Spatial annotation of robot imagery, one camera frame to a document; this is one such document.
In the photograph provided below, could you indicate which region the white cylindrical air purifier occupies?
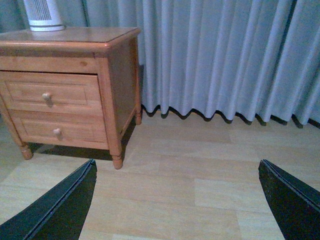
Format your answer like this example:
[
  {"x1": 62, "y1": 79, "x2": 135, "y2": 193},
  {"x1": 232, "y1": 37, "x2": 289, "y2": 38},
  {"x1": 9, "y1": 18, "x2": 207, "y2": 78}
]
[{"x1": 23, "y1": 0, "x2": 66, "y2": 32}]

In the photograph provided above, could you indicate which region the wooden nightstand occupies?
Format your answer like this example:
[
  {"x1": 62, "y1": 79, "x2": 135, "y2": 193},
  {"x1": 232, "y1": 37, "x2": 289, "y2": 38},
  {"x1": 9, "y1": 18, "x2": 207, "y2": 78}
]
[{"x1": 0, "y1": 27, "x2": 142, "y2": 169}]

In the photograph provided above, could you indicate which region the drawer knob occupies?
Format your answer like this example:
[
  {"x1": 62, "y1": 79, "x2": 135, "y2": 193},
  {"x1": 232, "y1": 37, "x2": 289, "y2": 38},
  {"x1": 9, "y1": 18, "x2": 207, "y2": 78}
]
[
  {"x1": 53, "y1": 128, "x2": 61, "y2": 136},
  {"x1": 41, "y1": 92, "x2": 51, "y2": 101}
]

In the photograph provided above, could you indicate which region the grey curtain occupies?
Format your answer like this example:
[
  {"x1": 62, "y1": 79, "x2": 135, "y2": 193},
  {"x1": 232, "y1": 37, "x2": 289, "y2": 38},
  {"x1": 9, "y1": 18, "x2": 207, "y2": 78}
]
[{"x1": 0, "y1": 0, "x2": 320, "y2": 126}]

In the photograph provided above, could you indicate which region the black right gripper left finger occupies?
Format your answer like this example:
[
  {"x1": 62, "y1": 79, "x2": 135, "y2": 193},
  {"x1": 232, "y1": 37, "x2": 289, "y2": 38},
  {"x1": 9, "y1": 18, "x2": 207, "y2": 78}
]
[{"x1": 0, "y1": 159, "x2": 97, "y2": 240}]

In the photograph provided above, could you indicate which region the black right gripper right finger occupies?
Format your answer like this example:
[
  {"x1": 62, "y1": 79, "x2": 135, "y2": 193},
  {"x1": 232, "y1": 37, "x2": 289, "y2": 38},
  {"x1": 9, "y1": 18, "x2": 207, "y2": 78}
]
[{"x1": 258, "y1": 159, "x2": 320, "y2": 240}]

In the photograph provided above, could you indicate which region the wooden drawer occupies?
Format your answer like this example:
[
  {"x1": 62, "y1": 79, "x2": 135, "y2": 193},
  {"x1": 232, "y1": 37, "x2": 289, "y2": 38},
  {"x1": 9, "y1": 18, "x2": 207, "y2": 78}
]
[
  {"x1": 0, "y1": 71, "x2": 103, "y2": 116},
  {"x1": 9, "y1": 110, "x2": 109, "y2": 150}
]

